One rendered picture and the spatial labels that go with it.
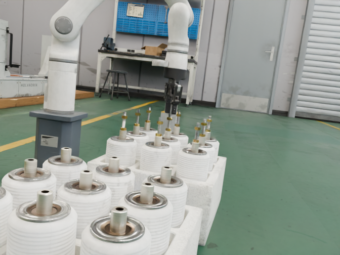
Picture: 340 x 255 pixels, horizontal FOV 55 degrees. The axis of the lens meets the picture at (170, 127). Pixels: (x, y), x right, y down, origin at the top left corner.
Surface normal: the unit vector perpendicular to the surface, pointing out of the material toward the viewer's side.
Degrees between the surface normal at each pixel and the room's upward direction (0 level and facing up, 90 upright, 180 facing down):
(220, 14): 90
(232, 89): 90
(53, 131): 91
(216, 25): 90
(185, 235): 0
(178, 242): 0
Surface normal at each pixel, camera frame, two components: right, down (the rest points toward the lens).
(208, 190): -0.26, 0.12
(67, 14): 0.16, 0.07
